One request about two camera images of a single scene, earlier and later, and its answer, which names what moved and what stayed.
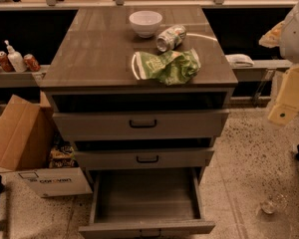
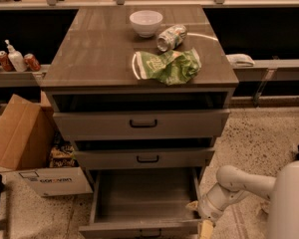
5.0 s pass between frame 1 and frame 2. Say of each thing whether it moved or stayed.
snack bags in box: stayed
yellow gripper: moved
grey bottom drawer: stayed
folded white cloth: stayed
